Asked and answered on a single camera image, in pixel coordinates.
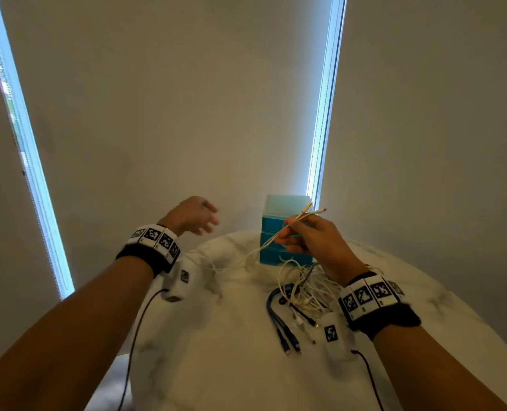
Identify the person's right hand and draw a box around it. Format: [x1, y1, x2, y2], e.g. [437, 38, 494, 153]
[275, 215, 369, 287]

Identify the person's left hand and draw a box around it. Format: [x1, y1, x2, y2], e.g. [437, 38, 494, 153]
[158, 196, 221, 237]

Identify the white charging cable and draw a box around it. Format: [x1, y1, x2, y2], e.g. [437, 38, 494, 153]
[193, 202, 328, 274]

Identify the person's right forearm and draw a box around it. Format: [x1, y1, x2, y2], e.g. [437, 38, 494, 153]
[371, 324, 507, 411]

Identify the person's left forearm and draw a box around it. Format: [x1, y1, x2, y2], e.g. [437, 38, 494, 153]
[0, 256, 155, 411]

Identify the teal plastic drawer box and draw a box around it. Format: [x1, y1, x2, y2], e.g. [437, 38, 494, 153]
[259, 194, 316, 267]

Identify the black marker wristband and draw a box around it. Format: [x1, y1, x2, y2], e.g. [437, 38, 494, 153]
[116, 223, 181, 278]
[338, 271, 422, 341]

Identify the white roller blind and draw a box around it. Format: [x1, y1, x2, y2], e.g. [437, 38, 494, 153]
[0, 0, 334, 296]
[0, 34, 62, 375]
[321, 0, 507, 370]

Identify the window strip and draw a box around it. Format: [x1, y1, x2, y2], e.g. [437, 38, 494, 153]
[306, 0, 348, 208]
[0, 0, 75, 301]

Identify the pile of white cables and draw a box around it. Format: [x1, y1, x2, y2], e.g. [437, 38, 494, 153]
[277, 259, 349, 322]

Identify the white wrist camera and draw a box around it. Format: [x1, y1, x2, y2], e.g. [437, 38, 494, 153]
[320, 311, 357, 365]
[161, 254, 203, 303]

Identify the blue cable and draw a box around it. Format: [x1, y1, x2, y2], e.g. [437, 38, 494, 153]
[266, 284, 302, 355]

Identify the black camera cable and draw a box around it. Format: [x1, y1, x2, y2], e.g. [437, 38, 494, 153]
[116, 289, 169, 411]
[350, 349, 385, 411]

